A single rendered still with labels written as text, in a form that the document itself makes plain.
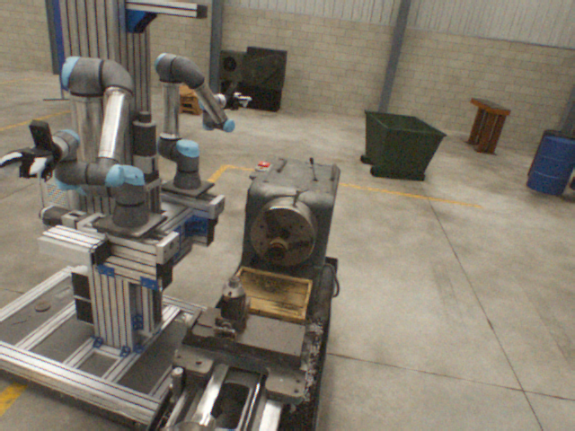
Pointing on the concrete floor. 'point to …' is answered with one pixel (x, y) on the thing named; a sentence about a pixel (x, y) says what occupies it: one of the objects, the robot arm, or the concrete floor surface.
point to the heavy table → (487, 125)
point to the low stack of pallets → (188, 100)
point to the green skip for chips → (399, 145)
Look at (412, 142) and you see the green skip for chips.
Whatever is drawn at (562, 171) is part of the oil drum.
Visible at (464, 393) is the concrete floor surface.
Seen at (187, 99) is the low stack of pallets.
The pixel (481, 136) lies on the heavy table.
